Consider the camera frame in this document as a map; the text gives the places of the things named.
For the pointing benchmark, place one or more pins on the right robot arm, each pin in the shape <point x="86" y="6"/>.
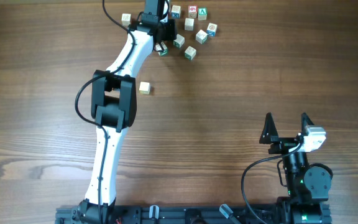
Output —
<point x="308" y="184"/>

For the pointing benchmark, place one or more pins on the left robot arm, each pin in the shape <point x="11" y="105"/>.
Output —
<point x="114" y="107"/>

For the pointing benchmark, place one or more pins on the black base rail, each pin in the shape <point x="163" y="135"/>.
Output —
<point x="269" y="213"/>

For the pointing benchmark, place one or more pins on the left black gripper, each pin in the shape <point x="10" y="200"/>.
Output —
<point x="153" y="5"/>

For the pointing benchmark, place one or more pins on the green edged block middle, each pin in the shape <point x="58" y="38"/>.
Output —
<point x="179" y="41"/>

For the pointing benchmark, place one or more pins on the blue X letter block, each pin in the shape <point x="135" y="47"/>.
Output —
<point x="176" y="12"/>

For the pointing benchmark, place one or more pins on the blue edged picture block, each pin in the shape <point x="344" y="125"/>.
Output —
<point x="212" y="29"/>

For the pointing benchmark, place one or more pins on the green letter A block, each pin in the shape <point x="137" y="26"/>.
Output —
<point x="202" y="13"/>

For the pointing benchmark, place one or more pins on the plain wooden block centre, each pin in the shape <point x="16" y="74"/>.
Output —
<point x="189" y="24"/>

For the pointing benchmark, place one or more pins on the green edged block lower left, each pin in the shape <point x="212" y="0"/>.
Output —
<point x="161" y="49"/>

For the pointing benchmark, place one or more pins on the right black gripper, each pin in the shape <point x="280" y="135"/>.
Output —
<point x="285" y="142"/>

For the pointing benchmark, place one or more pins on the yellow edged wooden block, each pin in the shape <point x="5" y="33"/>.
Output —
<point x="145" y="88"/>

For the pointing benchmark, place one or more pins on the green edged block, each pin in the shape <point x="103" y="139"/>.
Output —
<point x="201" y="36"/>
<point x="161" y="49"/>
<point x="190" y="53"/>
<point x="179" y="41"/>

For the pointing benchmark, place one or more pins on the red number 6 block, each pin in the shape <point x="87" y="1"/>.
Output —
<point x="192" y="11"/>

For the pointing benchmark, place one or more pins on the green edged block lower right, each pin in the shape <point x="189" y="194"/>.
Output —
<point x="190" y="53"/>

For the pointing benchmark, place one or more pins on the plain wooden block far left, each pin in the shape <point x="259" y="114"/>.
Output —
<point x="126" y="19"/>

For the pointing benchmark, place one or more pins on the plain wooden block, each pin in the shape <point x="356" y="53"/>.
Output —
<point x="126" y="19"/>
<point x="189" y="24"/>

